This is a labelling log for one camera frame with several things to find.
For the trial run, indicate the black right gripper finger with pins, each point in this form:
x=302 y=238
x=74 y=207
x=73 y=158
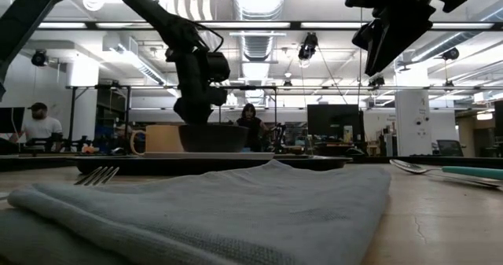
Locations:
x=363 y=37
x=397 y=33

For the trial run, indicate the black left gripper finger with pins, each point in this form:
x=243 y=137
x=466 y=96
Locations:
x=194 y=113

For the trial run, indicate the dark grey bowl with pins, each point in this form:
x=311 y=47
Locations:
x=214 y=139

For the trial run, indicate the tan mug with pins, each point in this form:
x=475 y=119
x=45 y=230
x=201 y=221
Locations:
x=163 y=139

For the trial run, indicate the grey blue cloth napkin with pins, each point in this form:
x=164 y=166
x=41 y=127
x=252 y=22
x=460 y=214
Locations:
x=236 y=202

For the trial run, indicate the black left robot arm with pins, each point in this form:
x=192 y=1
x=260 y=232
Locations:
x=157 y=13

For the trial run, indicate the black serving tray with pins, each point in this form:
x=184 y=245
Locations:
x=157 y=166

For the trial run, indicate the black ceiling spotlight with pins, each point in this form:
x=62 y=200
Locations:
x=288 y=84
x=377 y=82
x=39 y=58
x=450 y=54
x=308 y=46

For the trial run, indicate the person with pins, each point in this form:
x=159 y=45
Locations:
x=251 y=129
x=41 y=127

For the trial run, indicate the large black monitor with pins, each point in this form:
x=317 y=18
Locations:
x=334 y=119

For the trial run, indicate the white pillar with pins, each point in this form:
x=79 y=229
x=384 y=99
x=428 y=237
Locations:
x=412 y=119

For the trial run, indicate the small pale carton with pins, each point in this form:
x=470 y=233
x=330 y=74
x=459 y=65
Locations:
x=347 y=134

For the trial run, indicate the small orange object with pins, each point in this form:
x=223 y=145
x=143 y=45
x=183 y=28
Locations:
x=88 y=149

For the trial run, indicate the black background robot rig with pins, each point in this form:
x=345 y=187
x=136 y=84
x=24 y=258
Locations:
x=74 y=144

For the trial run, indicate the dark office chair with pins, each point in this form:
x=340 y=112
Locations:
x=450 y=149

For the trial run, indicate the silver fork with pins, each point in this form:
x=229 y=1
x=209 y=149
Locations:
x=82 y=181

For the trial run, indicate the small black monitor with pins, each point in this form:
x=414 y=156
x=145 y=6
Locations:
x=12 y=117

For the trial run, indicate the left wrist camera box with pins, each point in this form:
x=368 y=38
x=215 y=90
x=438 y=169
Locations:
x=220 y=96

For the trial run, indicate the white rectangular air duct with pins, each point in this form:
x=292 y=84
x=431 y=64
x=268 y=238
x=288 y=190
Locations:
x=129 y=56

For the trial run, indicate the silver round ventilation duct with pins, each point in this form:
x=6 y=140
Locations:
x=259 y=1

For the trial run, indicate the black aluminium rig frame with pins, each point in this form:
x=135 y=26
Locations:
x=91 y=25

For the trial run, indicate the glowing wall lamp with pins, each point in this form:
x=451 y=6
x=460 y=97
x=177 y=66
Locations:
x=484 y=116

